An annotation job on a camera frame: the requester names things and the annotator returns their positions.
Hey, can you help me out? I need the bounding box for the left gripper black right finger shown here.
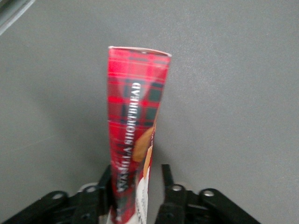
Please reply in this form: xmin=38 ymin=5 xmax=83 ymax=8
xmin=157 ymin=164 xmax=260 ymax=224

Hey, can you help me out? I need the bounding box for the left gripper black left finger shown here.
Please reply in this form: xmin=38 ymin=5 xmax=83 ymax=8
xmin=0 ymin=165 xmax=112 ymax=224

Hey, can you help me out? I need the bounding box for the red tartan cookie box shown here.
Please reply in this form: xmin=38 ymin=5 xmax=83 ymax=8
xmin=107 ymin=46 xmax=173 ymax=224

